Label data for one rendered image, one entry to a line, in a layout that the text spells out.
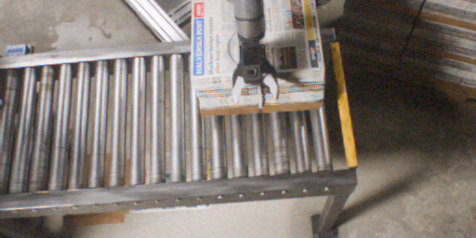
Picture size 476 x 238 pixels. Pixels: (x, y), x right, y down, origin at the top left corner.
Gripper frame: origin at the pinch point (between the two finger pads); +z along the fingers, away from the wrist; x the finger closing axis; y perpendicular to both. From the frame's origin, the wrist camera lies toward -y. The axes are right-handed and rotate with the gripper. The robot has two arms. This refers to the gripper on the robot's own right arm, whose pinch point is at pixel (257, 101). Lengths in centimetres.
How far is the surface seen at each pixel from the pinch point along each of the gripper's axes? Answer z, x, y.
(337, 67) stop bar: 7.1, -26.5, 28.4
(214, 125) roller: 17.6, 14.5, 15.3
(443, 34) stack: 17, -74, 65
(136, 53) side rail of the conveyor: 1, 41, 39
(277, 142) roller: 21.7, -5.1, 9.7
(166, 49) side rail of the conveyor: 1.2, 30.2, 39.2
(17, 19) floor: 26, 133, 144
